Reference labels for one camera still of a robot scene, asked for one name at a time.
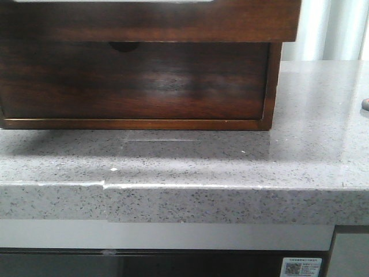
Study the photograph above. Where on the wooden drawer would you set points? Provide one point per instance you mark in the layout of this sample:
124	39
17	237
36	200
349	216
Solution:
144	86
214	21

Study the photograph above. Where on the scissors with red handle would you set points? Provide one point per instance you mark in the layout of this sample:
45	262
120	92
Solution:
365	104

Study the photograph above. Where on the dark wooden drawer cabinet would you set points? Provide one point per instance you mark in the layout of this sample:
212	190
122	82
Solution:
274	86

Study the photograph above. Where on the white tray in drawer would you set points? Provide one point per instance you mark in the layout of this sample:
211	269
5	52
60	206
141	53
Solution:
112	1

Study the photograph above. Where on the grey under-counter panel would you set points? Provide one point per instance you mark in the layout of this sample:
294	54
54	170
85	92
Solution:
101	234

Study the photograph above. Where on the white QR code label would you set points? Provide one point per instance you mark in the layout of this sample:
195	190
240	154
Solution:
297	266

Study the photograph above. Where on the white cabinet door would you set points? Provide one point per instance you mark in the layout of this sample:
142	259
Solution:
349	255

